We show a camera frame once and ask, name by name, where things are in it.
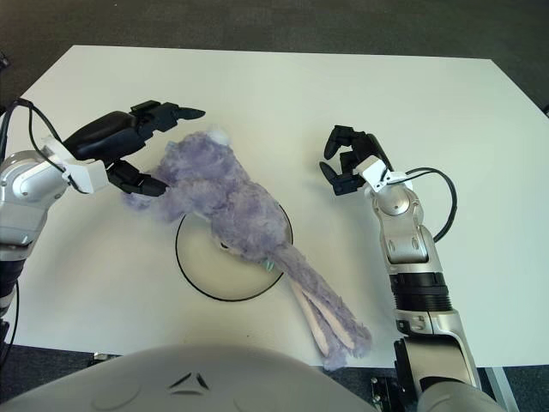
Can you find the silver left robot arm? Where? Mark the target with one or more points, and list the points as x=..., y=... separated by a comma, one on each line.
x=25, y=197

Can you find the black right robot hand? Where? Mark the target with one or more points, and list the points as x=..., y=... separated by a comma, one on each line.
x=360, y=154

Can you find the white plate black rim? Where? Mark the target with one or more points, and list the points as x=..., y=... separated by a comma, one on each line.
x=201, y=262

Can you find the purple plush bunny doll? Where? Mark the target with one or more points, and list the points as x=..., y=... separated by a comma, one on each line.
x=240, y=214

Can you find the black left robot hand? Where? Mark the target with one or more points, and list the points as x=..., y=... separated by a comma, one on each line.
x=116, y=137

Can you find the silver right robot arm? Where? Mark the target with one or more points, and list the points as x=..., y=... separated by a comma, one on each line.
x=416, y=240

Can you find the grey metal table leg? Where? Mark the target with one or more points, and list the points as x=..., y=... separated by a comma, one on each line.
x=502, y=386

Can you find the grey robot torso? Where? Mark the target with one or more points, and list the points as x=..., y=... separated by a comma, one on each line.
x=193, y=382

